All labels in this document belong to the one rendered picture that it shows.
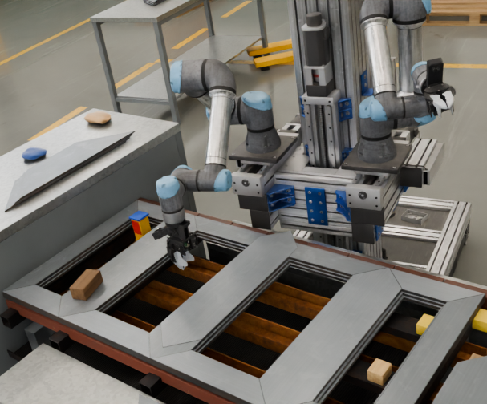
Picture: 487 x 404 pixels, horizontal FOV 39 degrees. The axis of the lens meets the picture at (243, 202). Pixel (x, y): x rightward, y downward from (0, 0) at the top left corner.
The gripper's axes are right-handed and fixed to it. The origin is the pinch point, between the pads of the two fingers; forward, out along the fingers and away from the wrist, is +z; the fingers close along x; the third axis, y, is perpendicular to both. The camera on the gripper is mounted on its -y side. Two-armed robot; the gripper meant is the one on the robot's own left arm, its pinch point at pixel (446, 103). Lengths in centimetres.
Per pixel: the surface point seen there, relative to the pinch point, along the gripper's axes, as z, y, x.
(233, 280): -10, 51, 80
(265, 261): -19, 53, 68
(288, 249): -25, 54, 59
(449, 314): 21, 60, 12
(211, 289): -6, 50, 87
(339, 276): -8, 58, 43
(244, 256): -25, 52, 76
